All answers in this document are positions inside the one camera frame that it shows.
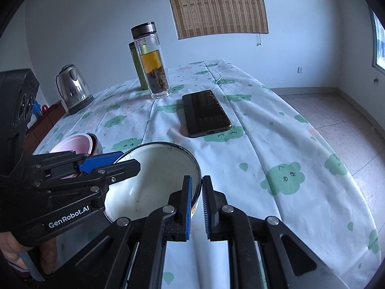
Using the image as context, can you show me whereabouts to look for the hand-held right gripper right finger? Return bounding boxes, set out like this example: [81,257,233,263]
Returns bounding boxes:
[202,175,342,289]

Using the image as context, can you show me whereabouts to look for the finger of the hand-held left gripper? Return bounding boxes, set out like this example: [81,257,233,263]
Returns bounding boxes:
[45,160,141,197]
[27,151,124,175]

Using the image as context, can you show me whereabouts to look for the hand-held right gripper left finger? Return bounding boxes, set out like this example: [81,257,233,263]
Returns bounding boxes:
[45,175,192,289]

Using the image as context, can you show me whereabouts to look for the white enamel bowl dark rim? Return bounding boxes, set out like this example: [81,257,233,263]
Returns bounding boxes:
[102,142,203,226]

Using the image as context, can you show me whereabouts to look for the person's left hand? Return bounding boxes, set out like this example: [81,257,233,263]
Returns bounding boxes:
[0,232,58,280]

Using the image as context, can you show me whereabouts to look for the dark red bowl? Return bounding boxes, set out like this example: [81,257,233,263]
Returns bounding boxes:
[87,134,105,156]

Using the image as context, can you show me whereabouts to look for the red and white bowl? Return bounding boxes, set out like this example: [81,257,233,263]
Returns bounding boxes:
[50,133,97,157]

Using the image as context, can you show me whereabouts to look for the wooden cabinet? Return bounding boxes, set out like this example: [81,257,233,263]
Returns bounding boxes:
[24,100,67,154]

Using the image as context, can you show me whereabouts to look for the black kettle base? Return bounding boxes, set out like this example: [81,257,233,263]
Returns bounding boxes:
[64,95,94,115]

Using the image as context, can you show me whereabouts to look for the stainless steel electric kettle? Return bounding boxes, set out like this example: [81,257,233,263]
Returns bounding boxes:
[56,64,91,110]

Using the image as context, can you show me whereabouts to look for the black smartphone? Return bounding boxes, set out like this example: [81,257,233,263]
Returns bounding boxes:
[182,89,232,138]

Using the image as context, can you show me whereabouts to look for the green thermos bottle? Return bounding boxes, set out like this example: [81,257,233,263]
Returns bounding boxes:
[129,41,149,90]

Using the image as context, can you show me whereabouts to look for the glass tea bottle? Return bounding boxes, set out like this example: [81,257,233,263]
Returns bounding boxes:
[131,22,171,100]

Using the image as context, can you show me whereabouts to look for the bamboo window blind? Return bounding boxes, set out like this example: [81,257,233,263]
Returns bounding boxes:
[163,0,269,40]

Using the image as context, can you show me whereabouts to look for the window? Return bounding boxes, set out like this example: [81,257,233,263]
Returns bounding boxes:
[369,6,385,71]

